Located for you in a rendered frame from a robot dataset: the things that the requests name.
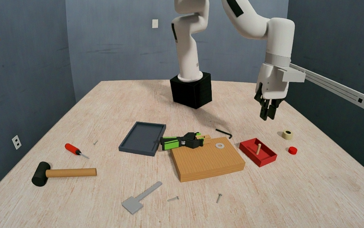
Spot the light brown wooden bench board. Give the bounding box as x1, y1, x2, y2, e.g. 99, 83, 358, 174
170, 137, 246, 183

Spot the beige cylinder with hole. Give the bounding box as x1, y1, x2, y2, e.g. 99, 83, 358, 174
282, 129, 293, 140

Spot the small light wooden block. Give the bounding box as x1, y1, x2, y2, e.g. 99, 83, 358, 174
196, 135, 211, 144

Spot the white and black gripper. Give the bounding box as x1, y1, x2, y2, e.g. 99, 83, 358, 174
254, 62, 289, 121

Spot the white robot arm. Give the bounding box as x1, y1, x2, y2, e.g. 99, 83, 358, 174
171, 0, 306, 82

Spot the black-headed mallet with wooden handle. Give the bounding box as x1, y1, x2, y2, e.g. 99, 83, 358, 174
31, 161, 97, 187

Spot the red-handled screwdriver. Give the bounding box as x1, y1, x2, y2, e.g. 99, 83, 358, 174
65, 143, 89, 159

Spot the black spring clamp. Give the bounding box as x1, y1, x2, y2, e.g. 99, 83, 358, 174
160, 132, 204, 151

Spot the red open tray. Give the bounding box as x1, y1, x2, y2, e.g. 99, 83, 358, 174
239, 138, 277, 167

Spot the red round disc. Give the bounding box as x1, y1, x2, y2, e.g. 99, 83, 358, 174
288, 146, 297, 155

